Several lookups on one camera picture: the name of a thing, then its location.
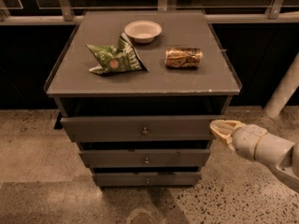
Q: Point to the grey bottom drawer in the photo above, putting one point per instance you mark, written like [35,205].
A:
[146,179]

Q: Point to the grey middle drawer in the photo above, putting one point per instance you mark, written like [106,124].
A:
[132,158]

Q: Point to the grey drawer cabinet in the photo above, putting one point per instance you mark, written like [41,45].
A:
[160,91]

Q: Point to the metal window railing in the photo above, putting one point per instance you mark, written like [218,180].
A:
[33,12]

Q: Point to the white paper bowl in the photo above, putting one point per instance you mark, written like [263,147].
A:
[143,32]

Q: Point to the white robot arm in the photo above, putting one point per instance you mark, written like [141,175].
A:
[280,155]

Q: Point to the gold drink can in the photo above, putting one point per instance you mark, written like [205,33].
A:
[183,57]

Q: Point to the green chip bag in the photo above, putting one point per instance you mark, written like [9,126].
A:
[114,60]

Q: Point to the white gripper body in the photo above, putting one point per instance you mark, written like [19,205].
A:
[247,141]

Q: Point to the grey drawer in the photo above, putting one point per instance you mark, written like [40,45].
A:
[137,128]
[132,158]
[146,179]

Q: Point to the grey top drawer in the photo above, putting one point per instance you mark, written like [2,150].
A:
[137,128]

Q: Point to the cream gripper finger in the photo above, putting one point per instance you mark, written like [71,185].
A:
[223,130]

